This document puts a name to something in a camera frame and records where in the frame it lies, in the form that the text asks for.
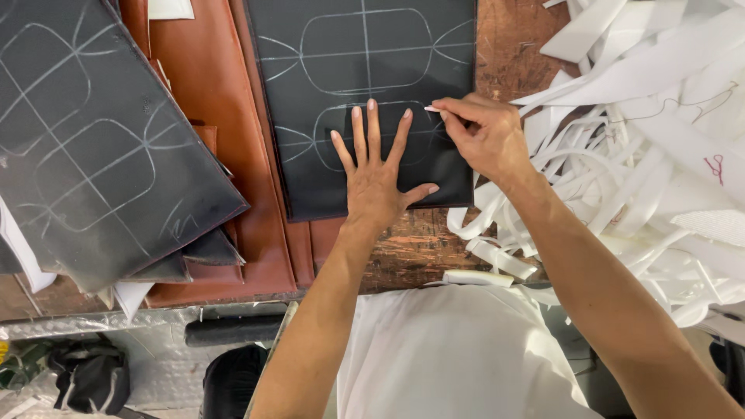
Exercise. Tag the person's left hand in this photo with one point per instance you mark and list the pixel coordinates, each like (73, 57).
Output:
(372, 186)

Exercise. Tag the person's right hand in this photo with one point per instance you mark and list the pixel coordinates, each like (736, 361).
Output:
(489, 137)

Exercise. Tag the white chalk piece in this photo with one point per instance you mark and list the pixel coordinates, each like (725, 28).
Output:
(432, 109)

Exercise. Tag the narrow brown leather panel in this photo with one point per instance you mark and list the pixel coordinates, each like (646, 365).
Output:
(300, 250)

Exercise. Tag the short white foam strip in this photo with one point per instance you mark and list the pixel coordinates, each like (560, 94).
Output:
(477, 278)

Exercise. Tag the heap of white foam strips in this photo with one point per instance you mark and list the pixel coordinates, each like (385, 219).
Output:
(640, 192)

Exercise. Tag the wide brown leather panel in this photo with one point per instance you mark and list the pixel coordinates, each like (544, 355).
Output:
(221, 116)

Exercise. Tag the person's white shirt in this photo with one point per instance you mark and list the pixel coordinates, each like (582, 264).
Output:
(454, 355)

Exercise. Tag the dark thread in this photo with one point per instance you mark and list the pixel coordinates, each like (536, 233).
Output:
(675, 105)

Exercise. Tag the black cylinder roll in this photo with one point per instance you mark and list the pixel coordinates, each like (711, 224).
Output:
(233, 330)

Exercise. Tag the black rounded stool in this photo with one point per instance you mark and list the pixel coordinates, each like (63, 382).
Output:
(233, 381)

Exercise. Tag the white paper sheet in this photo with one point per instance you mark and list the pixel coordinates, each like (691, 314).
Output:
(131, 297)
(20, 256)

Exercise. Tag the white foam piece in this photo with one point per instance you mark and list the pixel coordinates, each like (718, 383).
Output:
(170, 8)

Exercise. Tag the large black leather panel, chalk-marked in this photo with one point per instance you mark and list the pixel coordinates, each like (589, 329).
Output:
(99, 134)

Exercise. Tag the silver embossed metal sheet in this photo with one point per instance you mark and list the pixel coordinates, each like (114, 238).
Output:
(157, 366)

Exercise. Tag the black object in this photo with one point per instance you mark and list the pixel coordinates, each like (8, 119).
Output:
(730, 372)

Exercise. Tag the green and yellow object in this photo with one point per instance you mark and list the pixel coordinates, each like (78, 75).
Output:
(20, 364)

